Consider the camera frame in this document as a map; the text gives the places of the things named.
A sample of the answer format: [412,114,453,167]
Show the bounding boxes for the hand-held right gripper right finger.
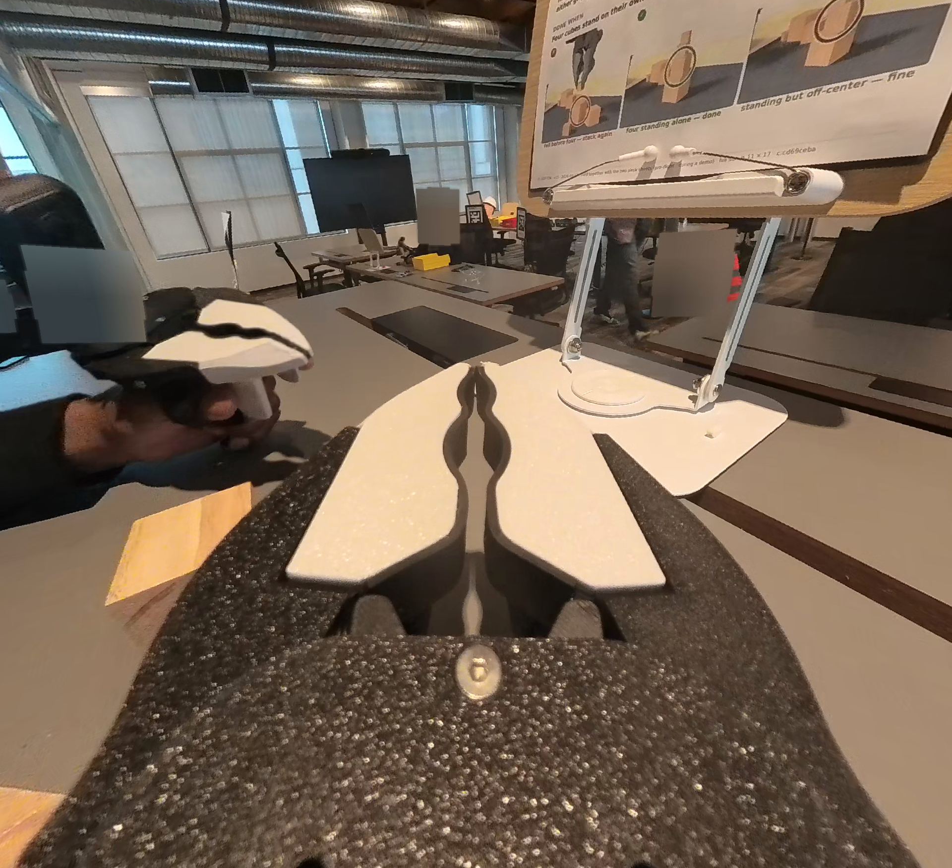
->
[476,361,668,598]

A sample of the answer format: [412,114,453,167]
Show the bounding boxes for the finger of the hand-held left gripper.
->
[141,331,309,424]
[195,298,314,363]

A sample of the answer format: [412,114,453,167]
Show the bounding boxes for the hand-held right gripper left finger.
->
[286,362,477,588]

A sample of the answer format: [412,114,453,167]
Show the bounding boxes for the large wooden cube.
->
[104,481,254,606]

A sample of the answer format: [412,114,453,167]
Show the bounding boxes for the person's left hand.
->
[63,380,285,472]

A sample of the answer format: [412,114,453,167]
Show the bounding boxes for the black office chair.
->
[273,241,330,301]

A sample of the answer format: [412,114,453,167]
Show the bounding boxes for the black white marker pole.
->
[221,209,244,298]

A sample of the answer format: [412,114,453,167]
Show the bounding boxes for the document stand with wooden board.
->
[521,0,952,497]

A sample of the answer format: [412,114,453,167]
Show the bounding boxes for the black monitor screen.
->
[302,150,417,234]

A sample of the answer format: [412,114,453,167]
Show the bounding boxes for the black desk mat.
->
[370,306,519,369]

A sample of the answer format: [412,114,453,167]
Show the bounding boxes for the grey background desk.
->
[312,247,566,309]

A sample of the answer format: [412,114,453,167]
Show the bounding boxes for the printed instruction sheet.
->
[530,0,952,192]

